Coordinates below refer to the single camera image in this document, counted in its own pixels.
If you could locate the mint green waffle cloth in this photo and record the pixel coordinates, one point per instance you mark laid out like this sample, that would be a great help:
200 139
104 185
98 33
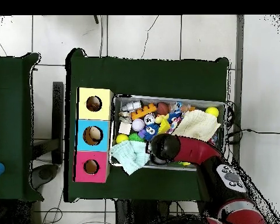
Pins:
130 156

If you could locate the white baseball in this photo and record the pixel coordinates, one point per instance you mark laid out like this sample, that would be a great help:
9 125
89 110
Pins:
138 124

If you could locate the cream waffle cloth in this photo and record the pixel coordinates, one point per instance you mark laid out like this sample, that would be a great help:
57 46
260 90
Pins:
197 124

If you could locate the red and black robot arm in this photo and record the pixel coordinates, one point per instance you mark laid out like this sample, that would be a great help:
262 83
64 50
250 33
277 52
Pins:
193 149

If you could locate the orange plastic building block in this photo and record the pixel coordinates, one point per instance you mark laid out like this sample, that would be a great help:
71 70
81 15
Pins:
143 111

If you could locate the dark grey floor base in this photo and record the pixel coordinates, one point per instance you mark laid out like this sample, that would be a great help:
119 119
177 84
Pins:
45 173

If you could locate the yellow cheese wedge toy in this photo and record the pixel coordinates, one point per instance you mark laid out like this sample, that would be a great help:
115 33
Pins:
163 127

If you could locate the yellow plastic ball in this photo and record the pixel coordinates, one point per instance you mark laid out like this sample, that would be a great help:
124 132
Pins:
121 138
212 111

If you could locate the wooden box with three holes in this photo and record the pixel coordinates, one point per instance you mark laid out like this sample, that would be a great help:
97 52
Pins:
102 112

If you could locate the dark green table cloth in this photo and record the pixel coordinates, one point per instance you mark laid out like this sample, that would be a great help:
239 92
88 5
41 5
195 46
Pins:
9 116
154 74

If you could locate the blue spiky toy with eyes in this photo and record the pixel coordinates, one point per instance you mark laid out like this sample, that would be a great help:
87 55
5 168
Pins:
150 130

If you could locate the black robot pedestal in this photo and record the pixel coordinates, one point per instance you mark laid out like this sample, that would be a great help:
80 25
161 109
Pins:
142 212

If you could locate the black upright panel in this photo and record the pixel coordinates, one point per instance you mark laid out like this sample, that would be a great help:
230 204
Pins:
57 105

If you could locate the green spiky ball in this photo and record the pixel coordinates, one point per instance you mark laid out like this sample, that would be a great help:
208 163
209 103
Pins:
136 137

